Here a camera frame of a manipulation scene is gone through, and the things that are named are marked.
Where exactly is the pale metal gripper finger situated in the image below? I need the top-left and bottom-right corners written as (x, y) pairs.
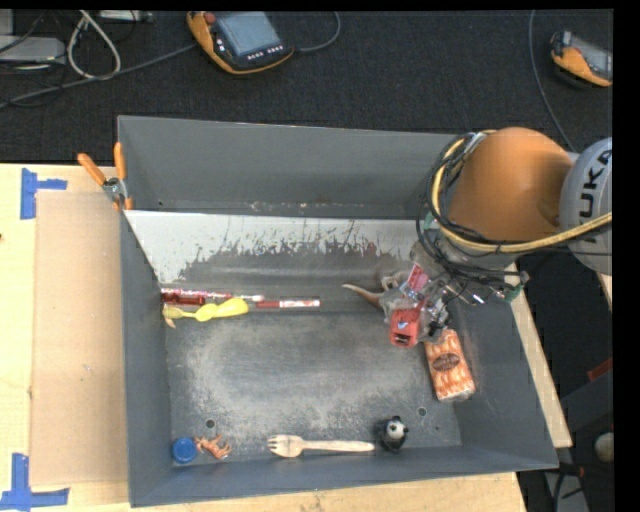
top-left (381, 290), bottom-right (404, 323)
top-left (416, 301), bottom-right (439, 340)

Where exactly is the brown toy dinosaur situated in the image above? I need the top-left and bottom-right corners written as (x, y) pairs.
top-left (341, 272), bottom-right (401, 322)

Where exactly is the orange snack packet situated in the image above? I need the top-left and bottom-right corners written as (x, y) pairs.
top-left (423, 328), bottom-right (477, 403)

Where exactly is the red and white pen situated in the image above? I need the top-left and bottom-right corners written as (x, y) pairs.
top-left (248, 294), bottom-right (323, 310)

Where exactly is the grey metal bin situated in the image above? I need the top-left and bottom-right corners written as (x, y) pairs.
top-left (115, 114), bottom-right (561, 509)

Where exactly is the black and white toy panda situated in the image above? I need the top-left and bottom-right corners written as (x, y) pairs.
top-left (374, 415), bottom-right (410, 454)

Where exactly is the pale wooden fork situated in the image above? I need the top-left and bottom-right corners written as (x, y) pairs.
top-left (266, 433), bottom-right (376, 459)

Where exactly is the red and silver pen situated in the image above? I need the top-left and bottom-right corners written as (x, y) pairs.
top-left (160, 288), bottom-right (236, 307)

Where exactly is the small orange toy animal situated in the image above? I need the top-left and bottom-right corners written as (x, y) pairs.
top-left (194, 433), bottom-right (233, 461)

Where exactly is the blue bottle cap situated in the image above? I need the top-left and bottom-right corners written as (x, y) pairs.
top-left (171, 437), bottom-right (199, 465)

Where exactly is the brown cardboard board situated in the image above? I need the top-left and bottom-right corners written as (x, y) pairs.
top-left (28, 191), bottom-right (132, 489)

